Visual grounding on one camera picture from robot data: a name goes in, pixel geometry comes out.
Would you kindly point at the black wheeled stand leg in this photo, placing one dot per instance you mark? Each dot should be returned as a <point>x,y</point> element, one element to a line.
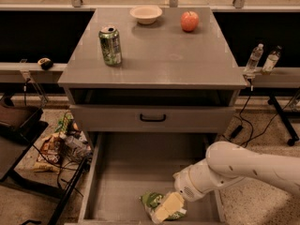
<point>286,116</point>

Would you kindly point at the crumpled plastic bottle on floor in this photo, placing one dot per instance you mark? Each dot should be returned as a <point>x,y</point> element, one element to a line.
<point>76,149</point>

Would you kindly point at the clear water bottle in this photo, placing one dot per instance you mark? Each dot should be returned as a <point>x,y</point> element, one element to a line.
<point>253,61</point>

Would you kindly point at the black yellow tape measure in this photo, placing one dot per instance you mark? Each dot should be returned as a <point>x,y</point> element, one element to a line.
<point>45,63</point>

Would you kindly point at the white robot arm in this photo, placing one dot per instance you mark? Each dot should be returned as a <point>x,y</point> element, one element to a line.
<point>227,164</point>

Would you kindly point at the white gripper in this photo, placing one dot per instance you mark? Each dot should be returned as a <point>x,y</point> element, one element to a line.
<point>187,185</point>

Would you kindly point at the green soda can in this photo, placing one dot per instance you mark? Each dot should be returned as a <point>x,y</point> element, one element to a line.
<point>110,45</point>

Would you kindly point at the closed grey drawer front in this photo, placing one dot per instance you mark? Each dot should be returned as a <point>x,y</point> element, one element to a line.
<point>125,118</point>

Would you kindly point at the green jalapeno chip bag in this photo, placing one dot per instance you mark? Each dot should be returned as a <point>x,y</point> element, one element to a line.
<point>151,200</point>

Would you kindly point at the green snack bag on floor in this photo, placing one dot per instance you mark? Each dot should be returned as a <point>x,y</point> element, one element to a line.
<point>64,123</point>

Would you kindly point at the grey drawer cabinet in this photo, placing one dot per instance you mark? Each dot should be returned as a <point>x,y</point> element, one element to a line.
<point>161,64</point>

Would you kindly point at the red apple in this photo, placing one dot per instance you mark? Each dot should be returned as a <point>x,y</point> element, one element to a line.
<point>189,21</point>

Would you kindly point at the white paper bowl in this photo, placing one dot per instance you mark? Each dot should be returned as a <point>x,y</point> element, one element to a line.
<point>146,14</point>

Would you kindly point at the brown snack bag on floor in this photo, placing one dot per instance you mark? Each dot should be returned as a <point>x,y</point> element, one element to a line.
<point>49,157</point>

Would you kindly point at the open grey bottom drawer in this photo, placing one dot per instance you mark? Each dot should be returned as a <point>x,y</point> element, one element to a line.
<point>125,165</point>

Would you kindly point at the black drawer handle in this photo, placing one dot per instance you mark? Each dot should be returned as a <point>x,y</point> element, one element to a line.
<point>152,119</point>

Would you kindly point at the dark brown tray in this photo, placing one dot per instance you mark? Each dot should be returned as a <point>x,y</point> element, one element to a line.
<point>16,122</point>

